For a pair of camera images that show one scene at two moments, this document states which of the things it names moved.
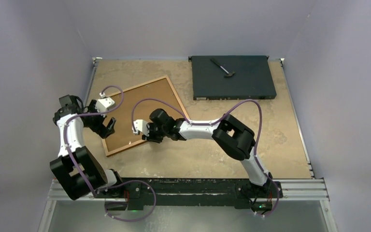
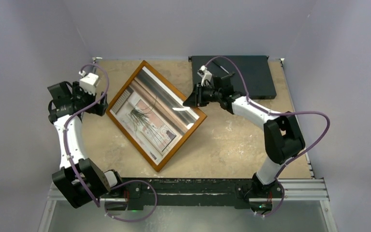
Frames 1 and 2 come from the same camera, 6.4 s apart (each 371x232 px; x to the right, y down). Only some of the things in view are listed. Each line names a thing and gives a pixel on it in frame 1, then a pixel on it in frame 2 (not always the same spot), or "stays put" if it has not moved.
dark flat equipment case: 232,77 stays put
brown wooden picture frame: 108,153 → 201,117
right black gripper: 151,137 → 196,98
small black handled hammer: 230,74 stays put
